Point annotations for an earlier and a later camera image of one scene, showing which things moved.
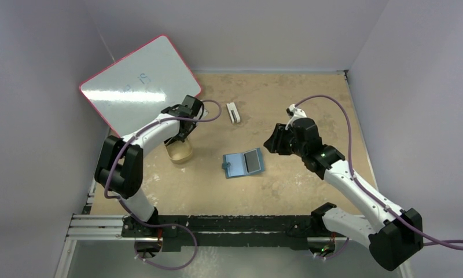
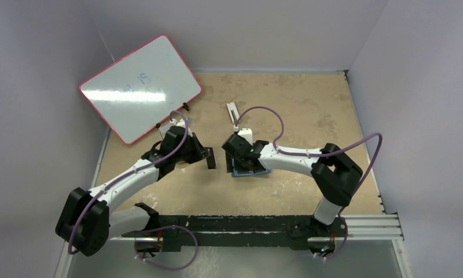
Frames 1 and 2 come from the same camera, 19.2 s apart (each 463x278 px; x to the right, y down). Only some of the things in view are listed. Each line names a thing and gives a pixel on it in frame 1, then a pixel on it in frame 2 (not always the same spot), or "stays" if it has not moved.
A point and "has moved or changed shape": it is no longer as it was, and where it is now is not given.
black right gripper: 276,140 → 240,161
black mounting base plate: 229,233 stays
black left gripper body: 184,134 → 187,154
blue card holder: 235,166 has moved or changed shape
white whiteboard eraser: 233,113 stays
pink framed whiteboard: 136,87 stays
